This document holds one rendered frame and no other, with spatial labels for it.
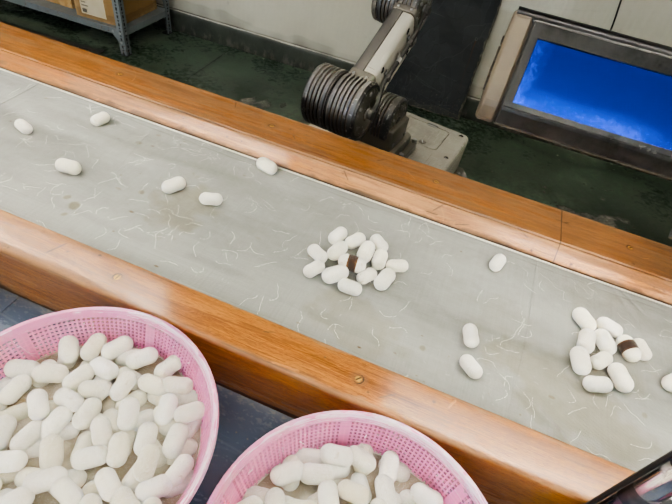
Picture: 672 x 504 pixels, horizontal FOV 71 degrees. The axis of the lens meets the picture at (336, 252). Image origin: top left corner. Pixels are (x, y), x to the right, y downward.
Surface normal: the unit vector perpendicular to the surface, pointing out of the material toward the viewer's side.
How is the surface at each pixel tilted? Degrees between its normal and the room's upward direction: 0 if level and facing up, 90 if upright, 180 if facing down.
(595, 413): 0
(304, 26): 89
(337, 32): 89
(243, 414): 0
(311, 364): 0
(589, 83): 58
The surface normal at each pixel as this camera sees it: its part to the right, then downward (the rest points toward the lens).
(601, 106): -0.22, 0.16
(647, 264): 0.15, -0.70
